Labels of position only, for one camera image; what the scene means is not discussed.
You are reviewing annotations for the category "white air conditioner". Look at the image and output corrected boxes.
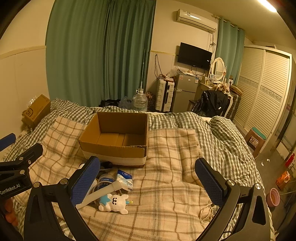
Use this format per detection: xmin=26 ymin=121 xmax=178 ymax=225
xmin=175 ymin=9 xmax=218 ymax=33

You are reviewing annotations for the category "grey fridge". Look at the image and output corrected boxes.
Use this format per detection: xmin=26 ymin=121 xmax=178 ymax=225
xmin=172 ymin=74 xmax=199 ymax=113

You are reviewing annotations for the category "narrow green curtain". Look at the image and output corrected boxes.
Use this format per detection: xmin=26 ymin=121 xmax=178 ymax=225
xmin=216 ymin=17 xmax=245 ymax=85

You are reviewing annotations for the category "large water jug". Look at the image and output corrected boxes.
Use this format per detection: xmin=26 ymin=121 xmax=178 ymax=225
xmin=132 ymin=90 xmax=148 ymax=112

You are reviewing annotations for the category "oval white mirror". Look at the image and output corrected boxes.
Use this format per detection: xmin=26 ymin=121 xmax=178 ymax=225
xmin=211 ymin=57 xmax=225 ymax=80

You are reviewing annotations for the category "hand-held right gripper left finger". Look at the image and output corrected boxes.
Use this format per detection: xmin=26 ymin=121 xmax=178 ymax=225
xmin=23 ymin=156 xmax=101 ymax=241

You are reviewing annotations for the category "pink basin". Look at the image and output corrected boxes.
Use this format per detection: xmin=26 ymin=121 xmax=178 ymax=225
xmin=266 ymin=188 xmax=280 ymax=208

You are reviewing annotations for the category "white suitcase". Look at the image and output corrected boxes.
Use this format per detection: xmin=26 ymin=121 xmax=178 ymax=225
xmin=155 ymin=79 xmax=175 ymax=111

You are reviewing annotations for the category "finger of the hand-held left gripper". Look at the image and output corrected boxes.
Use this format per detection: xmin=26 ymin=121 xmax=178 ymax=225
xmin=0 ymin=143 xmax=43 ymax=179
xmin=0 ymin=133 xmax=16 ymax=151

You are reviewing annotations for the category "beige plaid blanket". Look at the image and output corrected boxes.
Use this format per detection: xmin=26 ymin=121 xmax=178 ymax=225
xmin=11 ymin=116 xmax=245 ymax=241

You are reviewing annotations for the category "orange bag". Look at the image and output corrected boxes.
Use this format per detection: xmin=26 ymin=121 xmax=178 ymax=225
xmin=276 ymin=171 xmax=290 ymax=190

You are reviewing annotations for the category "brown patterned trunk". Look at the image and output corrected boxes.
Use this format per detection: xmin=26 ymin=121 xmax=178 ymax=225
xmin=228 ymin=86 xmax=243 ymax=118

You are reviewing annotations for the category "black wall television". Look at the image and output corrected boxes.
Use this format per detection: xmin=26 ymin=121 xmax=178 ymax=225
xmin=177 ymin=42 xmax=213 ymax=70

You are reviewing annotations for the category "white bear toy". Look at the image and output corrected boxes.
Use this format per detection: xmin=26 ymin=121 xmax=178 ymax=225
xmin=99 ymin=193 xmax=134 ymax=217

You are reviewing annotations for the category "brown stool with green top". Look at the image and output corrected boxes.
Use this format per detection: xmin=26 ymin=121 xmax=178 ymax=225
xmin=245 ymin=127 xmax=267 ymax=158

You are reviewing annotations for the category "wide green curtain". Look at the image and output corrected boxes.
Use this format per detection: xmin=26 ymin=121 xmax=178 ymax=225
xmin=46 ymin=0 xmax=156 ymax=108

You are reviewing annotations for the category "clear plastic bag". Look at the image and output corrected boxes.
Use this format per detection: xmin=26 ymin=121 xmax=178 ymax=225
xmin=119 ymin=96 xmax=134 ymax=109

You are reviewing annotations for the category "dressing table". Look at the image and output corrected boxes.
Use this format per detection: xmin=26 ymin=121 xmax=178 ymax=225
xmin=196 ymin=81 xmax=222 ymax=102

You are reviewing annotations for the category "blue white packet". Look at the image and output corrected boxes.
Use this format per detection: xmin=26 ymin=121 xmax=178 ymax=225
xmin=115 ymin=170 xmax=134 ymax=192

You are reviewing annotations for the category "person's left hand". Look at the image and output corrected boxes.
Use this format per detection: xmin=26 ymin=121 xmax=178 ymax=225
xmin=0 ymin=199 xmax=18 ymax=229

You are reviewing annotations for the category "white chair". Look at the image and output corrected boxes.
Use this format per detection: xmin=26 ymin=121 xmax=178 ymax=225
xmin=188 ymin=93 xmax=234 ymax=118

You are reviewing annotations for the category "white pole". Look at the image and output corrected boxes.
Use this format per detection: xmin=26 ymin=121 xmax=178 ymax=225
xmin=138 ymin=49 xmax=147 ymax=93

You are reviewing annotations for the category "white louvred wardrobe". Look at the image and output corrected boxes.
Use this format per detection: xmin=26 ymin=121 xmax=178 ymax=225
xmin=232 ymin=45 xmax=293 ymax=149

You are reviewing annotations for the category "clear round container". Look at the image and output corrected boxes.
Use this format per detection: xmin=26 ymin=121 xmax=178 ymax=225
xmin=97 ymin=173 xmax=116 ymax=186

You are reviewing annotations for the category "black jacket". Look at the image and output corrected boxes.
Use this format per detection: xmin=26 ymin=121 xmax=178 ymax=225
xmin=192 ymin=90 xmax=229 ymax=117

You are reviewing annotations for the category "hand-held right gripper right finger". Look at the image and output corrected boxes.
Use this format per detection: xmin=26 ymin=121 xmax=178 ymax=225
xmin=195 ymin=158 xmax=272 ymax=241

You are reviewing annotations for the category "closed brown cardboard box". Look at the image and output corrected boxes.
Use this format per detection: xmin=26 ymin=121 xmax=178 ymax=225
xmin=22 ymin=94 xmax=52 ymax=130

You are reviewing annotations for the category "brown patterned bag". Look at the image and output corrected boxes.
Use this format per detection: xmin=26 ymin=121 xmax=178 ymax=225
xmin=147 ymin=92 xmax=158 ymax=109

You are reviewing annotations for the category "ceiling light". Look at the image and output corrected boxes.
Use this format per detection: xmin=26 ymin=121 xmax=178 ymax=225
xmin=264 ymin=0 xmax=278 ymax=13

